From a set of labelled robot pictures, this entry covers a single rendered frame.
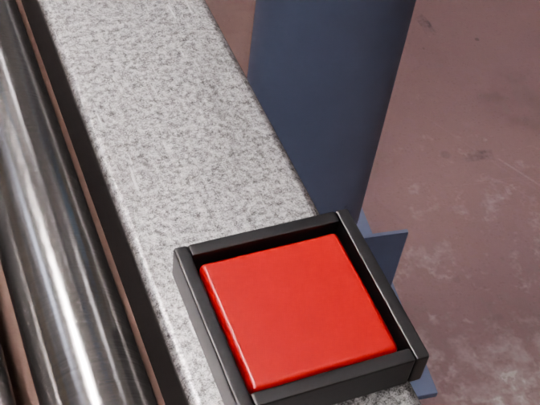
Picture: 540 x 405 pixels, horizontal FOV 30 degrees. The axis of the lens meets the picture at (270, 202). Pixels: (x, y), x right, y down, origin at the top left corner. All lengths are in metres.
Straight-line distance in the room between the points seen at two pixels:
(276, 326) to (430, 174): 1.40
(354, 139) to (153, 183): 0.73
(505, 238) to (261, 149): 1.28
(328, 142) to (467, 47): 0.95
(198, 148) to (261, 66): 0.67
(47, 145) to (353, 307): 0.16
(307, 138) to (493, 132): 0.80
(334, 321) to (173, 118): 0.14
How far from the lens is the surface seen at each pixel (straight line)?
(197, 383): 0.38
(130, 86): 0.49
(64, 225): 0.42
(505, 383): 1.54
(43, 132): 0.46
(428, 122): 1.87
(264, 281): 0.39
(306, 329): 0.38
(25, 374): 0.43
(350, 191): 1.23
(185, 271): 0.39
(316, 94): 1.09
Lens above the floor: 1.24
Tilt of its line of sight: 48 degrees down
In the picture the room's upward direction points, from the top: 9 degrees clockwise
